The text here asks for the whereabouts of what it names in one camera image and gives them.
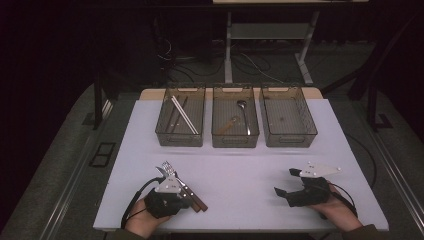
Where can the aluminium rail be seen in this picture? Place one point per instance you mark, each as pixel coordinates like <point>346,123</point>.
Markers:
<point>396,173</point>
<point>71,186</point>

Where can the translucent brown plastic bin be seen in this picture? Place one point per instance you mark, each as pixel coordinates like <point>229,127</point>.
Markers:
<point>196,106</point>
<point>286,116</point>
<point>223,106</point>

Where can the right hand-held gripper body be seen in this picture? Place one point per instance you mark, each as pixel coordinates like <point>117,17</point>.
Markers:
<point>313,195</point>

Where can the person's right hand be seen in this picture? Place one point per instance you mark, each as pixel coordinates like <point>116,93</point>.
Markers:
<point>340,215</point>

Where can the grey metal desk frame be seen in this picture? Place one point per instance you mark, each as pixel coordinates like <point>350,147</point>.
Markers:
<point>266,30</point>

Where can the large black metal stand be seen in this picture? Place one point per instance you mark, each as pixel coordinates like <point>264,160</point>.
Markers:
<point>371,110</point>

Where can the person's left hand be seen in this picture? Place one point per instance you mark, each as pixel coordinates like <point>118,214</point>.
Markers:
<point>140,221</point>

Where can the dark chopstick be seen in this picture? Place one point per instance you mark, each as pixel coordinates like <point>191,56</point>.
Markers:
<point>174,113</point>
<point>178,121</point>

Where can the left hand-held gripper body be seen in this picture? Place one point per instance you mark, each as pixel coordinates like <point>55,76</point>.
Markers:
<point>163,205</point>

